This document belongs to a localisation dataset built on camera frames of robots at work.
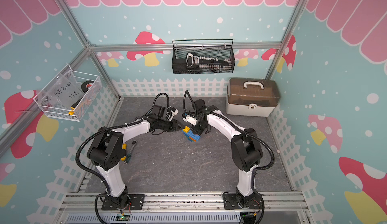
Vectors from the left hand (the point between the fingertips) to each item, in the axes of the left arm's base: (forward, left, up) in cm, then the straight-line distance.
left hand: (182, 129), depth 92 cm
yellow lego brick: (-1, -3, +1) cm, 3 cm away
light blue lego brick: (-2, -4, -2) cm, 5 cm away
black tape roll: (+10, +50, +25) cm, 57 cm away
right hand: (0, -9, +1) cm, 9 cm away
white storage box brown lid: (+22, -45, +7) cm, 50 cm away
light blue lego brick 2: (-5, -9, -1) cm, 10 cm away
